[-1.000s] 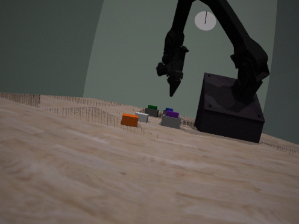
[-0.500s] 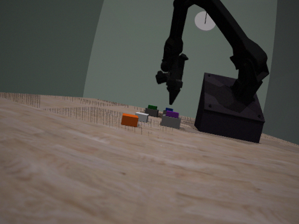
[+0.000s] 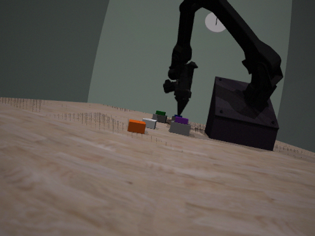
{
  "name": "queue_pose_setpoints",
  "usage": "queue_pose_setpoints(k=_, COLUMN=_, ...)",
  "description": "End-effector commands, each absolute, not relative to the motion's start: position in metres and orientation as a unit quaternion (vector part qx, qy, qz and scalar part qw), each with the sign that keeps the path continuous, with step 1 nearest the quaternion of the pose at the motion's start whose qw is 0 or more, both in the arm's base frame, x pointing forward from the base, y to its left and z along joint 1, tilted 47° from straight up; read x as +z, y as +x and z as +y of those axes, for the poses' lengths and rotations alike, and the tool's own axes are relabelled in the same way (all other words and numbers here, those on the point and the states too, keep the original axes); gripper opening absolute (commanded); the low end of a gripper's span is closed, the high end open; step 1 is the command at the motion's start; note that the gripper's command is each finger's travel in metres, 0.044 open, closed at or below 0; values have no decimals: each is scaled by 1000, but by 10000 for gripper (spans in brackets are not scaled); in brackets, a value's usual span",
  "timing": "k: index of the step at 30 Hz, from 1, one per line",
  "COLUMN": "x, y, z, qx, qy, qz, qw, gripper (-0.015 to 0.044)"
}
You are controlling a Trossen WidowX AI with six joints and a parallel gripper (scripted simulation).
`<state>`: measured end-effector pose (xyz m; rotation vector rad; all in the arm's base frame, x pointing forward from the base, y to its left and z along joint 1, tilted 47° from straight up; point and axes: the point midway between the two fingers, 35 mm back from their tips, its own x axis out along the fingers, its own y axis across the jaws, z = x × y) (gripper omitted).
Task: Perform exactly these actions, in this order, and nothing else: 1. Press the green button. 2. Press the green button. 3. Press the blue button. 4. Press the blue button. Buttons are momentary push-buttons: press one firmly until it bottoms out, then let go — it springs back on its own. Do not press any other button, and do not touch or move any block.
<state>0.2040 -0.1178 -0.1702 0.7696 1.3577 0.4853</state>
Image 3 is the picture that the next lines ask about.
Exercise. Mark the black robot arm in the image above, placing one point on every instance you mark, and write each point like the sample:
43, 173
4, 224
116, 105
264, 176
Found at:
262, 62

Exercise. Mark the orange block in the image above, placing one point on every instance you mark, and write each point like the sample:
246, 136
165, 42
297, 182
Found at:
136, 126

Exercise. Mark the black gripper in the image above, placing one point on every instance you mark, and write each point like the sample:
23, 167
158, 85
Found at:
183, 93

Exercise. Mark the green button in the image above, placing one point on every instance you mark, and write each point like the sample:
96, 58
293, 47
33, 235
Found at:
160, 116

